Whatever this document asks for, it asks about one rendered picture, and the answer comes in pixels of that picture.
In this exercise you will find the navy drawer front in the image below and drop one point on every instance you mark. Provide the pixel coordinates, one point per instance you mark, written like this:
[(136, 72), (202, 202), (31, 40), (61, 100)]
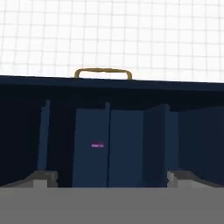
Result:
[(175, 87)]

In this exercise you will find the blue cereal box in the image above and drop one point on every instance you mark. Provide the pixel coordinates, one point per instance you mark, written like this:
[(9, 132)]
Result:
[(90, 157)]

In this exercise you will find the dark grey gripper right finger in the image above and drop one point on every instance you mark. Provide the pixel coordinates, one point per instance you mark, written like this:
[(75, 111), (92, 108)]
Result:
[(182, 179)]

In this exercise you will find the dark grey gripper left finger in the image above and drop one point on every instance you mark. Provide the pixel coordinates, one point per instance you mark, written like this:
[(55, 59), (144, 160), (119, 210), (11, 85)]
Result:
[(40, 179)]

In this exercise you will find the navy base cabinet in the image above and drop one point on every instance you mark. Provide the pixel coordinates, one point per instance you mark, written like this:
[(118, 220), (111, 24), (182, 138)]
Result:
[(201, 140)]

